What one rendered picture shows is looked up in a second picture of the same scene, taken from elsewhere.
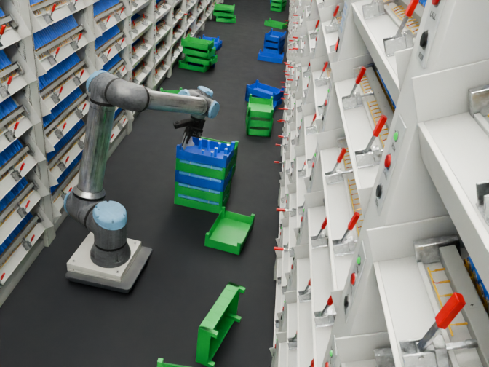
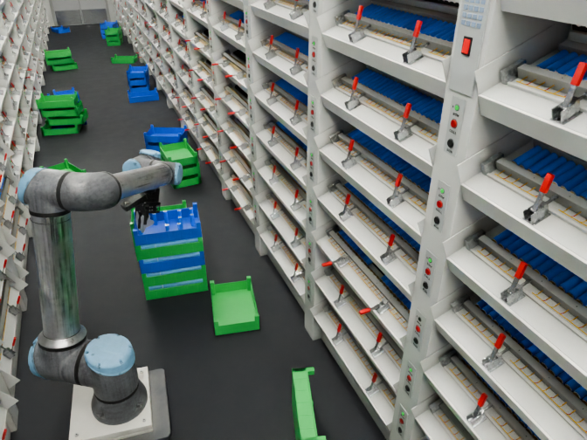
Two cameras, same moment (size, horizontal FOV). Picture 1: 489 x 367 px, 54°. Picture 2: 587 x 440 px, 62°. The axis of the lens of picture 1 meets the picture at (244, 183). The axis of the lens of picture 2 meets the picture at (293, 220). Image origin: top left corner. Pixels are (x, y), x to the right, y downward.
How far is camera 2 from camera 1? 0.71 m
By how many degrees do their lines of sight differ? 21
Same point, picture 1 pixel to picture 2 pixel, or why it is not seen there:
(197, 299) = (251, 403)
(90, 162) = (58, 297)
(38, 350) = not seen: outside the picture
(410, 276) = not seen: outside the picture
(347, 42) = (493, 39)
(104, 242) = (115, 393)
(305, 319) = (517, 390)
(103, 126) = (64, 243)
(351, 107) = (569, 119)
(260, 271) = (294, 337)
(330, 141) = (472, 169)
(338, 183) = (545, 217)
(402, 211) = not seen: outside the picture
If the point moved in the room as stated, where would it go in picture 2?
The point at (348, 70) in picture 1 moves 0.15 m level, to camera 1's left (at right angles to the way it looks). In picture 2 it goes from (493, 76) to (429, 85)
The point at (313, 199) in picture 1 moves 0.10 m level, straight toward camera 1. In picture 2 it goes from (453, 244) to (477, 270)
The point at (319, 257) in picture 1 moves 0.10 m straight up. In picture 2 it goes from (530, 314) to (544, 273)
